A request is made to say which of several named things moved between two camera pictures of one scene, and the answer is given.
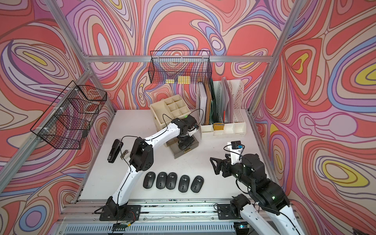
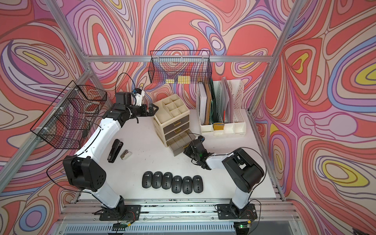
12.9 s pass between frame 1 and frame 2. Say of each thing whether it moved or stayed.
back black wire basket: stayed
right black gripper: moved
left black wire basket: stayed
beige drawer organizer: stayed
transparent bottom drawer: stayed
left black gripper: moved
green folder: stayed
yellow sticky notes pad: stayed
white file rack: stayed
